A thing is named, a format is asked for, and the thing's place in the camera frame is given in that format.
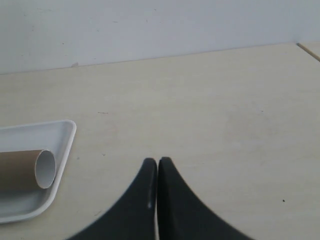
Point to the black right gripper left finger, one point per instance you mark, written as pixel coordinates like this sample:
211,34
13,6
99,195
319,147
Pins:
132,217

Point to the white plastic tray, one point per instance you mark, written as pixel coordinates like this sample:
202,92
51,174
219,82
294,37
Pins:
56,136

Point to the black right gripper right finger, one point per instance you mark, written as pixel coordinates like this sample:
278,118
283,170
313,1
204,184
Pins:
181,215

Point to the brown cardboard tube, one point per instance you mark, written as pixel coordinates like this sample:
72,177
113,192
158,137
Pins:
27,170

